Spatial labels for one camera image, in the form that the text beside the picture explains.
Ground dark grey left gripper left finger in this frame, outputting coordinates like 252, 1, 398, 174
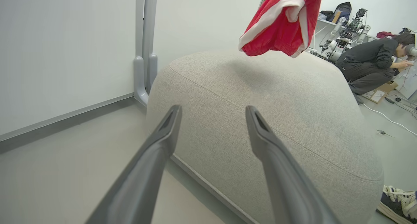
85, 105, 182, 224

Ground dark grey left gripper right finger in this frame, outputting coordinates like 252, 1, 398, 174
245, 105, 341, 224

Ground red shorts with white trim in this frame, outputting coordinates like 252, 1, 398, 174
238, 0, 324, 58

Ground light grey fabric sofa seat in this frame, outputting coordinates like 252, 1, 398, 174
146, 50, 384, 224

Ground navy sneaker with white laces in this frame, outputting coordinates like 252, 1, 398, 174
377, 185, 417, 224

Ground grey metal partition stand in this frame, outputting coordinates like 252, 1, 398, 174
133, 0, 158, 106

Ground flat cardboard box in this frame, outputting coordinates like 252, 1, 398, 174
361, 81, 398, 104

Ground person in black clothes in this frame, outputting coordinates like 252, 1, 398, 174
335, 33, 416, 105

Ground white and black humanoid robot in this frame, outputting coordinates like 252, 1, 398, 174
319, 8, 371, 63

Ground dark blue backpack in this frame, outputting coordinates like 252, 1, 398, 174
330, 2, 352, 24

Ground white cable on floor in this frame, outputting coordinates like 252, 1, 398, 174
363, 103, 417, 136

